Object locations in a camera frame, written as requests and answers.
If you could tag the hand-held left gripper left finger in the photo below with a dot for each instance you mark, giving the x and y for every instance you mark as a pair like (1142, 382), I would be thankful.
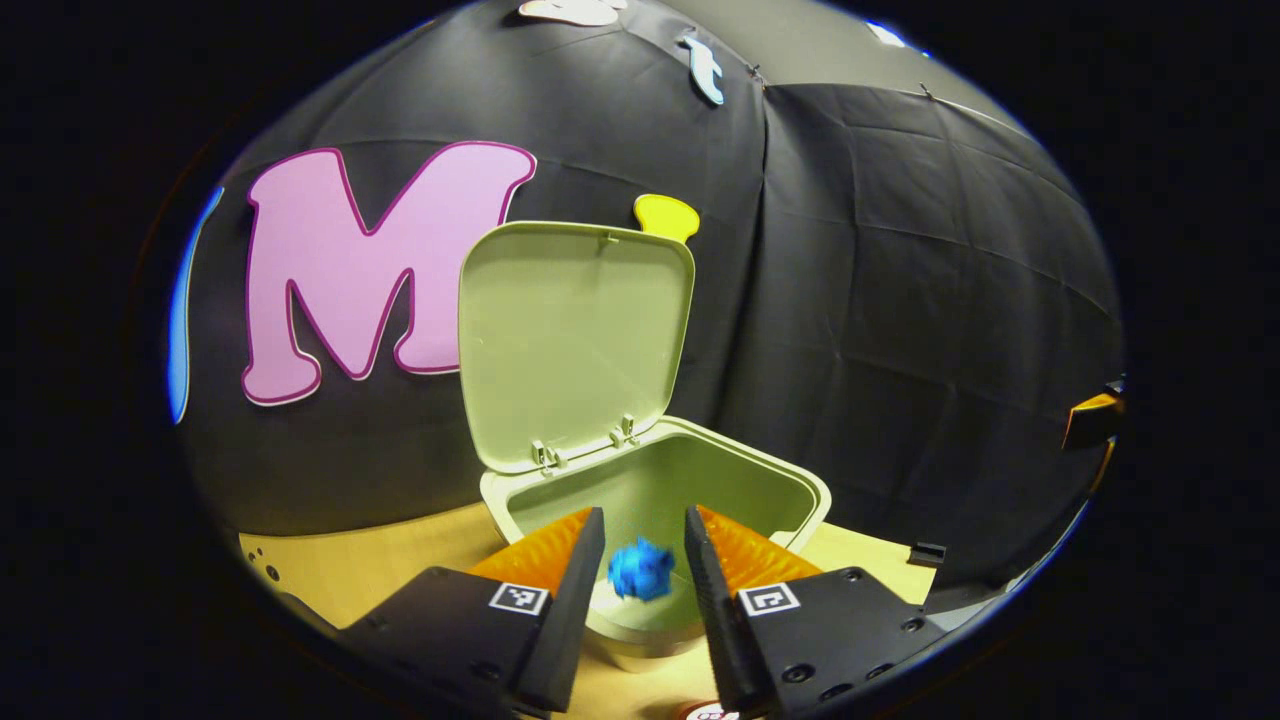
(570, 620)

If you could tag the ceiling light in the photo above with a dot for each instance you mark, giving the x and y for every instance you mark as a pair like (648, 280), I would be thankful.
(885, 33)

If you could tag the blue paper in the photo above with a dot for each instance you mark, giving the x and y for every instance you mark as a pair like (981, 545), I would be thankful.
(640, 570)

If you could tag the wooden desktop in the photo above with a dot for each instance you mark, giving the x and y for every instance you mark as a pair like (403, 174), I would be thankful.
(400, 560)

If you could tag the small black cloth clip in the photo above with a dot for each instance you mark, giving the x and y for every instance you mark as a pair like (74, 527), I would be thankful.
(755, 72)

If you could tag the pale green desktop garbage bin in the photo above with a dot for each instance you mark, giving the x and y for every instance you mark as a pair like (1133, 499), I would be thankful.
(570, 340)

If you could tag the black backdrop cloth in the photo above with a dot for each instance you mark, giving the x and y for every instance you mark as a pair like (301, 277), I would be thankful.
(900, 300)

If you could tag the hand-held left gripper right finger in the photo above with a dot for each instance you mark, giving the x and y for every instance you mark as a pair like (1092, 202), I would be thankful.
(715, 620)

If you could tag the red pop can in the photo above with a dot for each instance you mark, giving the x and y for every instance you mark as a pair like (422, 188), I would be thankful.
(712, 713)

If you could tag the small black desk clamp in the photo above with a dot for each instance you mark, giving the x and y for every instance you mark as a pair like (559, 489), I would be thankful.
(927, 553)

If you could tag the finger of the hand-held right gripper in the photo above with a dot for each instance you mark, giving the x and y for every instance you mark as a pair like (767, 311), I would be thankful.
(1092, 418)

